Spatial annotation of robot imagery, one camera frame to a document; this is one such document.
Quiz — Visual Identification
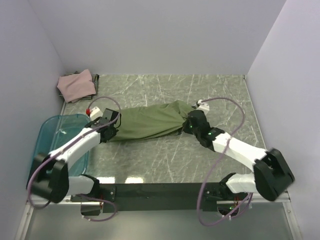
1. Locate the green graphic tank top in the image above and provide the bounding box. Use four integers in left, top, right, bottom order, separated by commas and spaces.
110, 100, 194, 142

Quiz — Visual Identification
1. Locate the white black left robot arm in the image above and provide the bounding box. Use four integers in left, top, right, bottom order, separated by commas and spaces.
26, 108, 121, 203

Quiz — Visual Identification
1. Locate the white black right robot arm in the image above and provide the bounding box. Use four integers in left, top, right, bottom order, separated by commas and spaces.
184, 110, 295, 202

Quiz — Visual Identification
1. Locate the folded striped tank top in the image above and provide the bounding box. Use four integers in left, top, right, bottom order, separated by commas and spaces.
58, 71, 100, 100

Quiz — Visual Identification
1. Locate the folded pink tank top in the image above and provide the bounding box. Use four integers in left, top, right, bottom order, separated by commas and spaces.
57, 69, 97, 103

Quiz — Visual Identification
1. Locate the teal plastic bin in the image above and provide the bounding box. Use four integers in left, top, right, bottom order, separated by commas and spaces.
30, 113, 91, 181

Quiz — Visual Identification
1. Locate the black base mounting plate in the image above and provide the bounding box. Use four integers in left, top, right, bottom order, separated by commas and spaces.
70, 182, 251, 214

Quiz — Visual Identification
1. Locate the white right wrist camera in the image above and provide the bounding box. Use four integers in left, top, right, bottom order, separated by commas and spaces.
192, 99, 210, 114

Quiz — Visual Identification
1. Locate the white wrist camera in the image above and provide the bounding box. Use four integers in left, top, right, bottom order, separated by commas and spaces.
192, 99, 210, 114
85, 106, 103, 120

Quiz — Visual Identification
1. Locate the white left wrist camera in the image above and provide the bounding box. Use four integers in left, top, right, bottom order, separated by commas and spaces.
85, 106, 103, 120

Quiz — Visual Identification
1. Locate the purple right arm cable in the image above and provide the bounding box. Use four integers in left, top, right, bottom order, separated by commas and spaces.
196, 97, 253, 227

